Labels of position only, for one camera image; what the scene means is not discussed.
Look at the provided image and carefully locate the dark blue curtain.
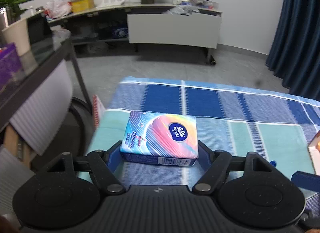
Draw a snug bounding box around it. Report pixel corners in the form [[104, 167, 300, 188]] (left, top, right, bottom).
[[265, 0, 320, 96]]

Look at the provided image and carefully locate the pile of small packets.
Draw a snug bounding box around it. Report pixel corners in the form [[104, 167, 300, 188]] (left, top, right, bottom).
[[171, 0, 219, 11]]

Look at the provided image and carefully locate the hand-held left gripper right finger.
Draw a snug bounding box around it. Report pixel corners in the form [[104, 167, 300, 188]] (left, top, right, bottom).
[[192, 141, 283, 195]]

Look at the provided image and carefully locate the red white booklet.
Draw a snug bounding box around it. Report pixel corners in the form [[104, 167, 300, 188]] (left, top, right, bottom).
[[92, 94, 107, 127]]

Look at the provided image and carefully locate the white drawer cabinet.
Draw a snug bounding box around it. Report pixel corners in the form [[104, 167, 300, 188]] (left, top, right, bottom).
[[127, 13, 222, 64]]

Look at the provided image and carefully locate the red white plastic bag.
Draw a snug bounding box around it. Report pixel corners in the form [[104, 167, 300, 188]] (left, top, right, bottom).
[[45, 0, 73, 19]]

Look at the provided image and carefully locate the colourful tissue pack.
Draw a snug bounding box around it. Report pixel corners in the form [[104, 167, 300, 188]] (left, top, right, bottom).
[[119, 111, 200, 167]]

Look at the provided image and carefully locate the dark television stand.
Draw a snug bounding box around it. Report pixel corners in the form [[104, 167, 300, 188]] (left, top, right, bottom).
[[47, 3, 223, 48]]

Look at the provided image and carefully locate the white ribbed chair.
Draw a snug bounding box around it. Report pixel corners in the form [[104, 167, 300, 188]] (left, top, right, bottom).
[[0, 145, 35, 223], [9, 60, 73, 155]]

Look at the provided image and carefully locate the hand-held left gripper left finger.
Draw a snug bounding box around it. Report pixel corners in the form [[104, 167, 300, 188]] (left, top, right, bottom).
[[34, 141, 126, 195]]

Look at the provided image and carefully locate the blue packet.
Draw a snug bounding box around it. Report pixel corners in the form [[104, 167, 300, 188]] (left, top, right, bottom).
[[112, 27, 129, 39]]

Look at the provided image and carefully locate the black glass table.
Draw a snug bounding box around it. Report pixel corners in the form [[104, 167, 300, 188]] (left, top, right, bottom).
[[0, 35, 94, 133]]

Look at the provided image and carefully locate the clear plastic bag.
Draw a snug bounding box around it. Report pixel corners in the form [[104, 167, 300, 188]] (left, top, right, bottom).
[[162, 6, 200, 16]]

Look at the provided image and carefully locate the yellow box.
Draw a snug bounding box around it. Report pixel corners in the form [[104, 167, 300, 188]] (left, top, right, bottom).
[[71, 0, 95, 13]]

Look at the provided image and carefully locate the steel tumbler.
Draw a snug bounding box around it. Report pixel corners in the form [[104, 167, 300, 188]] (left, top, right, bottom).
[[0, 6, 8, 29]]

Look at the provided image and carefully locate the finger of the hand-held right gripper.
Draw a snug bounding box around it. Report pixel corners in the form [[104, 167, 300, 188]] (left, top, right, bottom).
[[291, 171, 320, 200]]

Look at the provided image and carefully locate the blue checked blanket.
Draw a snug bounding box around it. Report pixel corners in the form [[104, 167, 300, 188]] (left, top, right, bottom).
[[85, 76, 320, 207]]

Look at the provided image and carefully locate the purple basket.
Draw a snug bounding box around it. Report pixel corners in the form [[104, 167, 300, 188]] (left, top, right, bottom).
[[0, 43, 22, 91]]

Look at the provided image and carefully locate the white cardboard box orange rim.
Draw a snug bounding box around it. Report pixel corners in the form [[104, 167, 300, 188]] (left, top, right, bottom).
[[308, 130, 320, 176]]

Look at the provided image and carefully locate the green leafy plant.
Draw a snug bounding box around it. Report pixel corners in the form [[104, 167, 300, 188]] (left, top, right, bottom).
[[0, 0, 34, 26]]

